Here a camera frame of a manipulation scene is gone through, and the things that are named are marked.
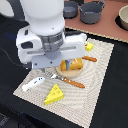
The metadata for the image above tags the white toy fish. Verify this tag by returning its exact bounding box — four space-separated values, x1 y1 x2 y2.
22 77 45 92

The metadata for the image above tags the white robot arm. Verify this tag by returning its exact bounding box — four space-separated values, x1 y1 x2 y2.
16 0 87 69

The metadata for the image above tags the yellow cheese wedge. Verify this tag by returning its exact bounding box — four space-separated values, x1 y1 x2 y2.
44 84 64 105

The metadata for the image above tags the round beige plate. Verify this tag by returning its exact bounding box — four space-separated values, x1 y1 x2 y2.
55 66 83 78

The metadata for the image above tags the brown wooden tray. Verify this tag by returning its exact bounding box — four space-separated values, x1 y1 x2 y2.
65 0 128 42

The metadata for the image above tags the beige bowl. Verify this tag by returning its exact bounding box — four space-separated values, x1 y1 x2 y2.
119 5 128 30

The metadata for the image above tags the yellow butter box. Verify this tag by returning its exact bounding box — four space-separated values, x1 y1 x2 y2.
84 41 94 51

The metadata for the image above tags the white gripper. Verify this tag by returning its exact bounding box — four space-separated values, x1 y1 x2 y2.
16 27 87 73

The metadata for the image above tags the knife with wooden handle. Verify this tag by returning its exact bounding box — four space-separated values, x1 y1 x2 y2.
82 56 97 62

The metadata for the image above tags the small grey pot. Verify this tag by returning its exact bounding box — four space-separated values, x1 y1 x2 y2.
63 1 78 18

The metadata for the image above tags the large grey pot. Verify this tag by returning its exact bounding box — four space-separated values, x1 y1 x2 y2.
79 0 105 24

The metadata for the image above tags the orange bread loaf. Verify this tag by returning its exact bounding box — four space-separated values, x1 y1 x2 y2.
61 58 83 71

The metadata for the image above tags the fork with wooden handle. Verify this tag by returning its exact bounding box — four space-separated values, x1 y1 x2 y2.
45 71 85 88

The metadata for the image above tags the woven beige placemat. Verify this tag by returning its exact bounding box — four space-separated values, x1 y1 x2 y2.
14 38 114 128

